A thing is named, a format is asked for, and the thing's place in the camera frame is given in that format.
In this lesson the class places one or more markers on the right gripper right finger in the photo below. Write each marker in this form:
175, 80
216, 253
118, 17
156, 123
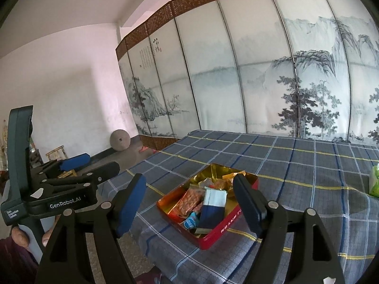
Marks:
312, 259

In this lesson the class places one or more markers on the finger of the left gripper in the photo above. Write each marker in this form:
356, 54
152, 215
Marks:
96, 176
65, 165

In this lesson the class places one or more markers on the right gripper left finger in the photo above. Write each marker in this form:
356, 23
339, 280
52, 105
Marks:
66, 258

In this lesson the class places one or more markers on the blue white snack pack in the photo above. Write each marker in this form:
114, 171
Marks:
213, 208

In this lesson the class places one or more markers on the orange snack bag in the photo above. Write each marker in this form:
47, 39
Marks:
191, 198

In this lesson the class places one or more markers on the small blue candy packet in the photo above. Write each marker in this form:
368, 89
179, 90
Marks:
192, 222

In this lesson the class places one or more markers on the person left hand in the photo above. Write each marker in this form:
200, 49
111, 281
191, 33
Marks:
22, 239

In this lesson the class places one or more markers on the small wooden stool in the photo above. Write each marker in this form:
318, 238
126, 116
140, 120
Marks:
59, 154

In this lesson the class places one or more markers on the round stone wheel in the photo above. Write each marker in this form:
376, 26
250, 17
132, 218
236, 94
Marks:
120, 140

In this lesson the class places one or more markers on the plaid blue grey tablecloth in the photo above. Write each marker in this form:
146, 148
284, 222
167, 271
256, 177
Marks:
329, 177

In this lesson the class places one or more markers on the orange yellow snack packet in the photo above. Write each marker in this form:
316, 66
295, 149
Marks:
230, 176

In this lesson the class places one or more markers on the red toffee tin box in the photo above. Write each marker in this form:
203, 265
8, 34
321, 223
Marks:
209, 177

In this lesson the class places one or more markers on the green tissue pack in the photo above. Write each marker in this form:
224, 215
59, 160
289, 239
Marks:
374, 181

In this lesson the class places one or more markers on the landscape painted folding screen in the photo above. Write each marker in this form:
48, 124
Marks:
291, 68

